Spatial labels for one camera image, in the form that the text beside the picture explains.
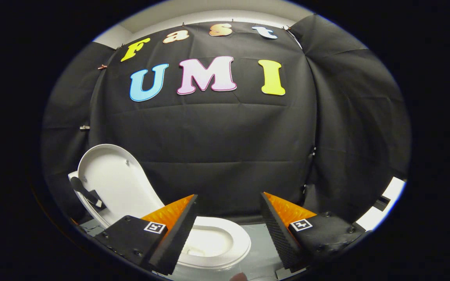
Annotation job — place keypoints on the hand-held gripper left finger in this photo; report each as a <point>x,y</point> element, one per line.
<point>180,236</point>

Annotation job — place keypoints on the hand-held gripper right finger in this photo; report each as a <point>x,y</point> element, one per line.
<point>279,236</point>

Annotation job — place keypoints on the white ceramic toilet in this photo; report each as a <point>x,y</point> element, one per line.
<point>205,244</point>

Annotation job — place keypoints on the black bar with white tip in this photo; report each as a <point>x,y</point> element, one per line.
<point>84,189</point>

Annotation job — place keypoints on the black backdrop cloth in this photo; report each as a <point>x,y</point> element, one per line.
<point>229,132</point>

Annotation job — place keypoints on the black white striped panel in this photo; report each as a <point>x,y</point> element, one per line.
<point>373,214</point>

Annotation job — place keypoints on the white toilet seat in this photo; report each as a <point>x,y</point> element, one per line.
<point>236,238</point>

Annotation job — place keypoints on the white toilet lid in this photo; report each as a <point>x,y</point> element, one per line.
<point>119,179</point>

